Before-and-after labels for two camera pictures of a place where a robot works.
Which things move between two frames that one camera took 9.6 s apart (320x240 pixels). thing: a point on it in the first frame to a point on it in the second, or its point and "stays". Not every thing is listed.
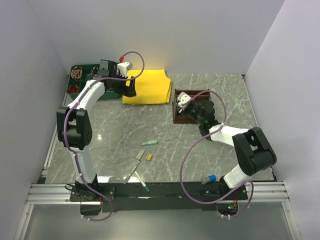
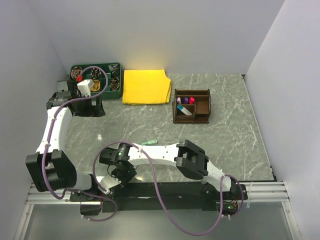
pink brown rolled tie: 76,72 stays
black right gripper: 185,109 to 124,181
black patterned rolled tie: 94,71 stays
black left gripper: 130,91 to 95,110
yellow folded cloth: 152,87 stays
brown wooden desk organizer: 196,96 stays
